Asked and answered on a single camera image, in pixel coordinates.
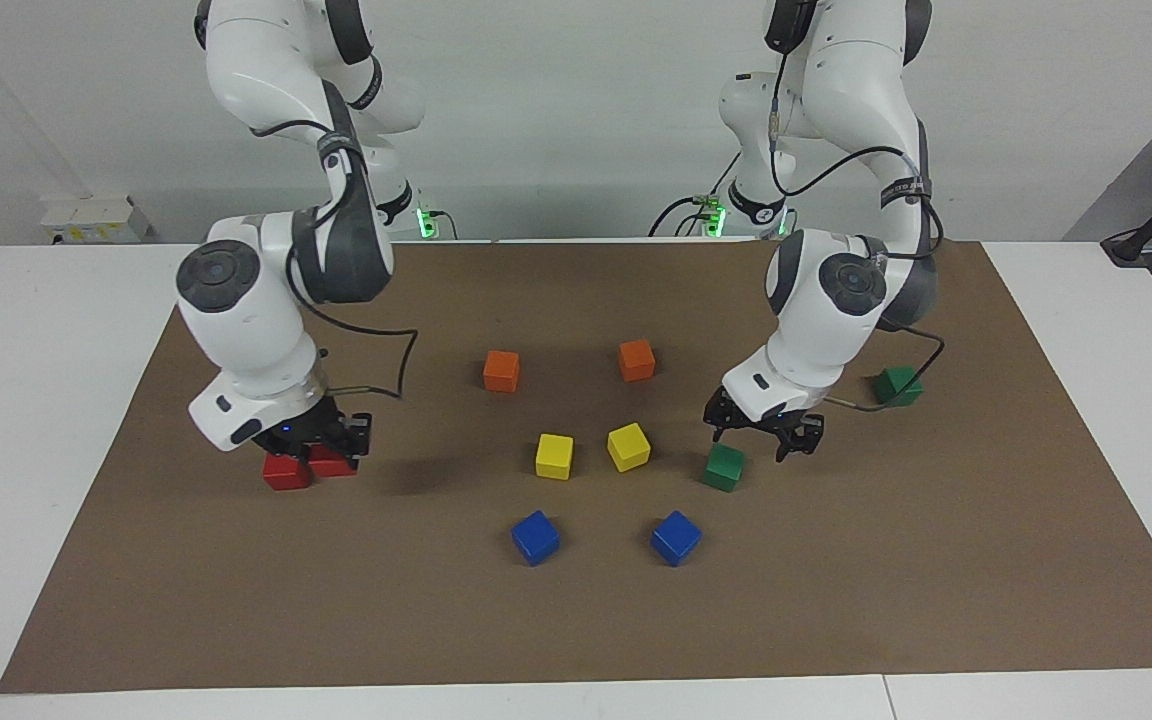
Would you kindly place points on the brown table mat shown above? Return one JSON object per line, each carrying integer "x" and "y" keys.
{"x": 576, "y": 610}

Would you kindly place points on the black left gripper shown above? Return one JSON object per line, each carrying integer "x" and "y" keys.
{"x": 761, "y": 418}

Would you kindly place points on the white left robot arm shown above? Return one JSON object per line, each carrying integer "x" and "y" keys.
{"x": 836, "y": 290}

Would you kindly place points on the yellow wooden cube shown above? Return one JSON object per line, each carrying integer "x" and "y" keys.
{"x": 554, "y": 455}
{"x": 629, "y": 446}

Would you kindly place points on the red wooden cube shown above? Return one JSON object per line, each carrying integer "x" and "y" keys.
{"x": 286, "y": 472}
{"x": 334, "y": 464}

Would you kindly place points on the orange wooden cube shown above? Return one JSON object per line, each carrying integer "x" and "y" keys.
{"x": 501, "y": 370}
{"x": 636, "y": 360}

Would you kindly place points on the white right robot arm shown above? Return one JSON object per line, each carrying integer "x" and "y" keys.
{"x": 256, "y": 320}

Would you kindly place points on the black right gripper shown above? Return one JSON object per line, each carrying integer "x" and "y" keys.
{"x": 301, "y": 428}

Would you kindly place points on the white power box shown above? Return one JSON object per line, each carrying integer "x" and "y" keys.
{"x": 94, "y": 220}

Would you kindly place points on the blue wooden cube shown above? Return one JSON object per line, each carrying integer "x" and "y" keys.
{"x": 534, "y": 537}
{"x": 676, "y": 537}

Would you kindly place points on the green wooden cube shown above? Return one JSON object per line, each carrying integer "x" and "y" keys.
{"x": 898, "y": 386}
{"x": 723, "y": 466}

